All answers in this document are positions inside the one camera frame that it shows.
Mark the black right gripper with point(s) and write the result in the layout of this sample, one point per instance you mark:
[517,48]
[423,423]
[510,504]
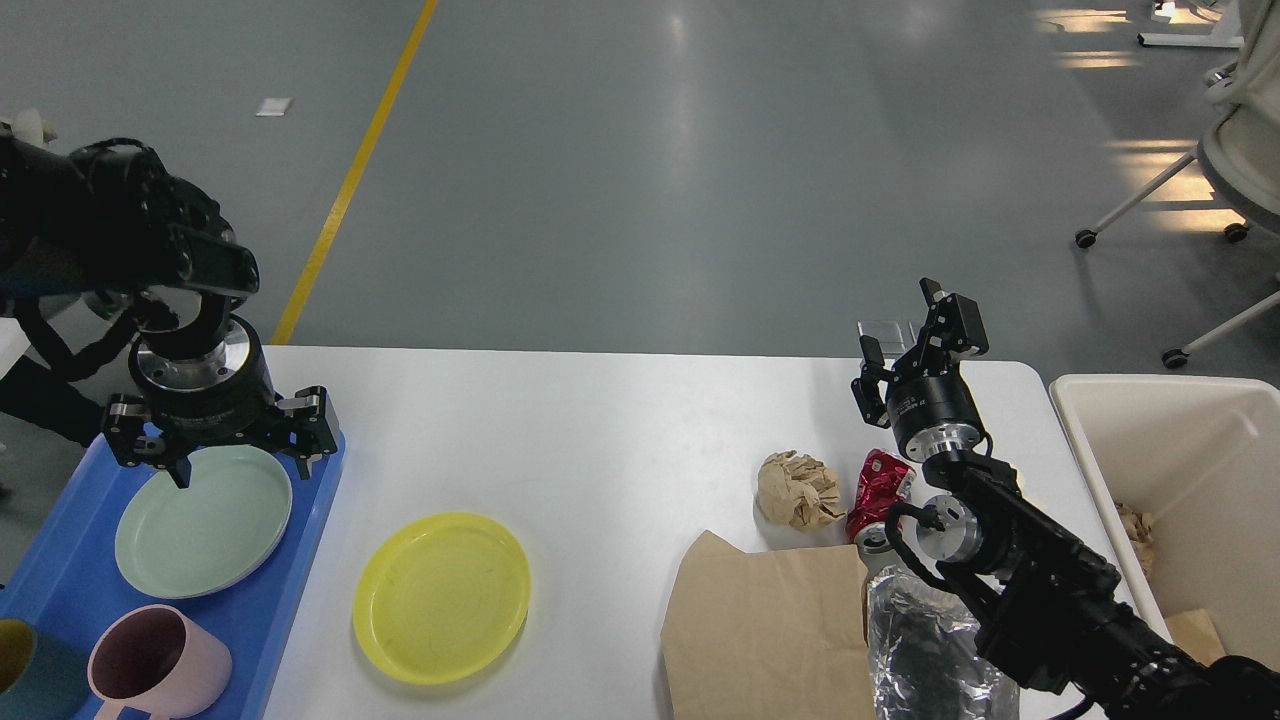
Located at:
[927,414]

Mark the paper scraps in bin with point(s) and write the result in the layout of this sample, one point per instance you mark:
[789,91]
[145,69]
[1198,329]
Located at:
[1139,528]

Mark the white plastic bin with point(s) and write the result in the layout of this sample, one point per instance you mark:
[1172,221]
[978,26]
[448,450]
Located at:
[1202,455]

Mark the blue plastic tray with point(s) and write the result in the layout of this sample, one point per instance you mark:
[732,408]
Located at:
[68,583]

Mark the seated person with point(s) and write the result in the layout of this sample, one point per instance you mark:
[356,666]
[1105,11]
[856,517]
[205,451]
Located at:
[30,391]

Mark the pale green plate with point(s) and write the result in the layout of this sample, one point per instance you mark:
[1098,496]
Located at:
[178,543]

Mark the white desk base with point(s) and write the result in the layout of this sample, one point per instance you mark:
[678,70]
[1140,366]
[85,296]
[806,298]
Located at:
[1208,25]

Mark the crumpled silver foil bag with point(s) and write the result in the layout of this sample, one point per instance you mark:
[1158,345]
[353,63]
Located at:
[923,657]

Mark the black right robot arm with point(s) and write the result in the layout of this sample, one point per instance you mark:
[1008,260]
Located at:
[1044,601]

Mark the brown paper bag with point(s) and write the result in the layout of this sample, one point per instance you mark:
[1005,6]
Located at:
[767,635]

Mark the teal cup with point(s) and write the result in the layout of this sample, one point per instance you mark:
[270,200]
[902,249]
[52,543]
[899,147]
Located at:
[42,677]

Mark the crushed red can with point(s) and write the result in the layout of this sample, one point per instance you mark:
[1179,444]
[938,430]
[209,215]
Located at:
[884,478]

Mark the white office chair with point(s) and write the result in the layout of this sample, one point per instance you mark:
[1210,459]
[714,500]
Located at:
[1239,154]

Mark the yellow plastic plate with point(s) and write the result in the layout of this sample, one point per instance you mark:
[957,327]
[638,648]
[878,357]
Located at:
[442,599]

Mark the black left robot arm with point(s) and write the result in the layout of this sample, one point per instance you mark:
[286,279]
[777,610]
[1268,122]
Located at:
[110,220]

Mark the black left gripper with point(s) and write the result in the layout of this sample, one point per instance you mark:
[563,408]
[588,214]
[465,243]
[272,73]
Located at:
[223,396]

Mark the pink mug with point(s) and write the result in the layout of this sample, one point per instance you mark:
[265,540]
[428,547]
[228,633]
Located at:
[157,660]

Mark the crumpled brown paper ball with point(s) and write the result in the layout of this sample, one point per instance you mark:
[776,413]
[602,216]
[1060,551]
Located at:
[799,492]

